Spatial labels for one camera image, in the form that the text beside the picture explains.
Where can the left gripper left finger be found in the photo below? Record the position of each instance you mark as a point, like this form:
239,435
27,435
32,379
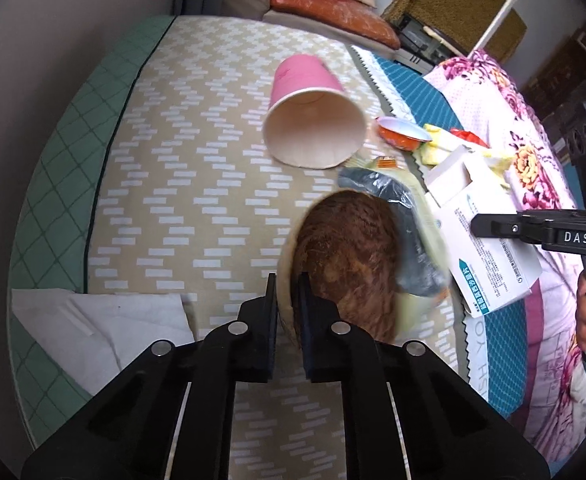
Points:
169,413

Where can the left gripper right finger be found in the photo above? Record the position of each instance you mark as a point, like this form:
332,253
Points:
406,413

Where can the brown paper bowl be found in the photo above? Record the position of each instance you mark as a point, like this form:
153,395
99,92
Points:
348,244

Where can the white tissue paper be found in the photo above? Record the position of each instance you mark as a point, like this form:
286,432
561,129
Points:
94,337

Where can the yellow crumpled wrapper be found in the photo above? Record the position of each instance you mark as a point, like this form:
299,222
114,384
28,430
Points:
444,144

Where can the white medicine box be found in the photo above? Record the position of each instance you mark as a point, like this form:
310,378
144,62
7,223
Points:
490,271

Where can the orange silver snack packet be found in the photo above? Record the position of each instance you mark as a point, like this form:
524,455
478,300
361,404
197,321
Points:
422,276

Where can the floral pink white quilt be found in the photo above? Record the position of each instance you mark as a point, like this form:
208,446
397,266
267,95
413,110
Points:
487,103

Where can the orange jelly cup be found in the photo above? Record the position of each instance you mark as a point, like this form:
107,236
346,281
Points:
401,134

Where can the teal patterned bed sheet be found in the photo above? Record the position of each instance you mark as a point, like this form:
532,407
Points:
156,180

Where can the white stick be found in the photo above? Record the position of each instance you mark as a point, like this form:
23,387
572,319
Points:
494,25

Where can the mustard knitted blanket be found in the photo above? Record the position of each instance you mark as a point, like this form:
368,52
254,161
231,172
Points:
461,21

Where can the pink paper cup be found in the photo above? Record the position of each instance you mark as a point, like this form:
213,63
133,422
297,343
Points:
311,122

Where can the orange sofa cushion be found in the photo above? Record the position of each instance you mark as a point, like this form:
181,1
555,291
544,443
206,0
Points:
348,15

